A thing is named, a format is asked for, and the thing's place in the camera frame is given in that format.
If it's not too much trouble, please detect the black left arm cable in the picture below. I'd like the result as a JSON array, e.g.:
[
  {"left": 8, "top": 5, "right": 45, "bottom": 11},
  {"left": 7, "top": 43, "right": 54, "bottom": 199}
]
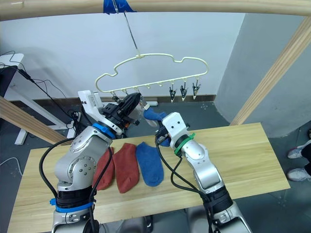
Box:
[{"left": 38, "top": 138, "right": 115, "bottom": 233}]

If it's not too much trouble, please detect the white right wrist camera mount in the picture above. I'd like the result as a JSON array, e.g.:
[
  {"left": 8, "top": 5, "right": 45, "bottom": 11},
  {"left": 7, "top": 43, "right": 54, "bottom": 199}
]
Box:
[{"left": 161, "top": 112, "right": 196, "bottom": 149}]

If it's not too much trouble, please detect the black flat panel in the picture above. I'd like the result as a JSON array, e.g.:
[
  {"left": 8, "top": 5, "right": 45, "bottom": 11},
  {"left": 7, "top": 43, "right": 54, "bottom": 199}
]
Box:
[{"left": 0, "top": 66, "right": 18, "bottom": 98}]

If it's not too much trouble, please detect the white power strip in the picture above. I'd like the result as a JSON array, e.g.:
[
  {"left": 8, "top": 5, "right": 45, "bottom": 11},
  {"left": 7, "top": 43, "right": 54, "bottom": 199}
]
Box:
[{"left": 66, "top": 116, "right": 80, "bottom": 130}]

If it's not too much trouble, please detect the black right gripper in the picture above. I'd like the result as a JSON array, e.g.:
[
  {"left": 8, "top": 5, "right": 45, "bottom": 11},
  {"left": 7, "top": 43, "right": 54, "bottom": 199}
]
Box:
[{"left": 155, "top": 130, "right": 171, "bottom": 146}]

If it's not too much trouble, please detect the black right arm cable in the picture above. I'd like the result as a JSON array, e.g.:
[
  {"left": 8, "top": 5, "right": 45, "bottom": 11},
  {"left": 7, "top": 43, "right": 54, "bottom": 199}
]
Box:
[{"left": 154, "top": 134, "right": 214, "bottom": 233}]

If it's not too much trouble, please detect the dark trouser leg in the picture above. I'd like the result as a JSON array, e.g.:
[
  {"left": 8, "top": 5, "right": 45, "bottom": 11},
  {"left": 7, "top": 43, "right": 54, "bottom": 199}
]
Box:
[{"left": 300, "top": 140, "right": 311, "bottom": 176}]

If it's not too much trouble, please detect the white floor cable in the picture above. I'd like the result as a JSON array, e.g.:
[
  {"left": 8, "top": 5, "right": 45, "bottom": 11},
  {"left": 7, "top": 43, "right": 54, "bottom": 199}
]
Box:
[{"left": 0, "top": 157, "right": 24, "bottom": 176}]

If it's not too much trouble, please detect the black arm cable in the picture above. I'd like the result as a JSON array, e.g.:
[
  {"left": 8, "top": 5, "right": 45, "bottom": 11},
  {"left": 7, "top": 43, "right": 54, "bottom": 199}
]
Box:
[
  {"left": 38, "top": 138, "right": 115, "bottom": 233},
  {"left": 154, "top": 134, "right": 214, "bottom": 233}
]

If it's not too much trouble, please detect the white desk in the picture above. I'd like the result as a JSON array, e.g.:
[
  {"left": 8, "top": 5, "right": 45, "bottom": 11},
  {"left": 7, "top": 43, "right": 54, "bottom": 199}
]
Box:
[{"left": 0, "top": 53, "right": 76, "bottom": 146}]

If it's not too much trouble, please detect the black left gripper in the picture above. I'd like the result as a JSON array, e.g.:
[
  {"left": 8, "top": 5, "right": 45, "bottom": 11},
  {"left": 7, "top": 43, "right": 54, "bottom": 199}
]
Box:
[{"left": 103, "top": 93, "right": 142, "bottom": 127}]

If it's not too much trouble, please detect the blue tape strip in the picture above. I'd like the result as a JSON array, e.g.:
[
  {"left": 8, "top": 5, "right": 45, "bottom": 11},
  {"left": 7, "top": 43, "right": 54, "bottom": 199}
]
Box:
[{"left": 102, "top": 0, "right": 138, "bottom": 16}]

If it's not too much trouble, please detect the cream plastic clip hanger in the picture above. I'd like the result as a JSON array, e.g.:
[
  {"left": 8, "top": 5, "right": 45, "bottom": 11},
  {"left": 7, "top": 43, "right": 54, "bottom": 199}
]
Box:
[{"left": 94, "top": 52, "right": 209, "bottom": 94}]

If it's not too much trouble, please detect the short slanted wooden beam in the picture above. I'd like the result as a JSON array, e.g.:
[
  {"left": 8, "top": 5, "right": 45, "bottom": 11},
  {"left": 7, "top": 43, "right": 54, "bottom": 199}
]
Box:
[{"left": 0, "top": 96, "right": 69, "bottom": 146}]

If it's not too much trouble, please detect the black floor cable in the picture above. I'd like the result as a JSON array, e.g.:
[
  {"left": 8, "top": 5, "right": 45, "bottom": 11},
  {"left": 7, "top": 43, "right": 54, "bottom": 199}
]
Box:
[{"left": 0, "top": 50, "right": 85, "bottom": 129}]

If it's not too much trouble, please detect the red ankle sock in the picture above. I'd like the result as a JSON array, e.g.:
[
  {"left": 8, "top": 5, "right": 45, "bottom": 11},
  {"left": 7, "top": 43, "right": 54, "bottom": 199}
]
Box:
[
  {"left": 112, "top": 142, "right": 140, "bottom": 194},
  {"left": 92, "top": 147, "right": 115, "bottom": 191}
]

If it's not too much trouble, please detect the white sneaker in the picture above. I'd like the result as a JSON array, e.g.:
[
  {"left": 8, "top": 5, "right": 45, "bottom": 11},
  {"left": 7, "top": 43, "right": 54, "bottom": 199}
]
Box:
[
  {"left": 287, "top": 140, "right": 311, "bottom": 160},
  {"left": 286, "top": 167, "right": 311, "bottom": 183}
]

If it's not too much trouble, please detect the horizontal wooden frame beam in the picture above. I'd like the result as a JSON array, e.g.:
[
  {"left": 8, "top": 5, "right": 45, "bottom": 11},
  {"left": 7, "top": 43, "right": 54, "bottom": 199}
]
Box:
[{"left": 0, "top": 0, "right": 311, "bottom": 22}]

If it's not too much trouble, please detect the metal hanger hook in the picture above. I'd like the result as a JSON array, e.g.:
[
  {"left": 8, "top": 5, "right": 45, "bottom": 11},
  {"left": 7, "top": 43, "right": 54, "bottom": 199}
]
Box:
[{"left": 113, "top": 0, "right": 141, "bottom": 56}]

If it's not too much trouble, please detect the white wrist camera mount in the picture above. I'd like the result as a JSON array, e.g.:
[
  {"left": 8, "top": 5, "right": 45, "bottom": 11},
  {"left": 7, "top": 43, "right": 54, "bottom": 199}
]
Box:
[
  {"left": 161, "top": 112, "right": 196, "bottom": 149},
  {"left": 77, "top": 89, "right": 123, "bottom": 136}
]

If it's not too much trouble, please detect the blue ankle sock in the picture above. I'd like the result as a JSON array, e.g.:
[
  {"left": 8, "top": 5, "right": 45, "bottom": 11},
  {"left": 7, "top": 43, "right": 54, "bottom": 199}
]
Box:
[
  {"left": 135, "top": 142, "right": 165, "bottom": 187},
  {"left": 142, "top": 108, "right": 171, "bottom": 148}
]

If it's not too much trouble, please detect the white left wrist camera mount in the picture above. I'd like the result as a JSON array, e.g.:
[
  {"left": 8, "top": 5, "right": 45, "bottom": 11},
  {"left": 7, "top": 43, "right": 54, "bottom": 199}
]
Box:
[{"left": 77, "top": 89, "right": 123, "bottom": 136}]

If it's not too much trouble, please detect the long slanted wooden beam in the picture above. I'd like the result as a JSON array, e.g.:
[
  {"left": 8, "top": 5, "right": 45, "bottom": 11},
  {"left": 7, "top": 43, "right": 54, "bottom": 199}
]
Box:
[{"left": 229, "top": 17, "right": 311, "bottom": 126}]

